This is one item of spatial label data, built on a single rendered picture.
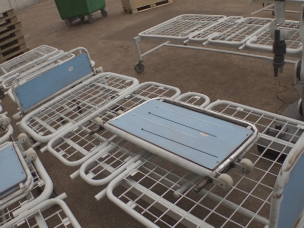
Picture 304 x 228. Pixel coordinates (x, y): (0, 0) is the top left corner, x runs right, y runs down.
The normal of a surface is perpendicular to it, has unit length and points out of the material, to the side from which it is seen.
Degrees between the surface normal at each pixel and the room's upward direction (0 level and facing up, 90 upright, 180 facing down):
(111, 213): 0
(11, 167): 7
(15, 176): 7
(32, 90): 90
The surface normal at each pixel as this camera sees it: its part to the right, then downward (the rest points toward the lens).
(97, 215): -0.20, -0.83
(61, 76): 0.69, 0.25
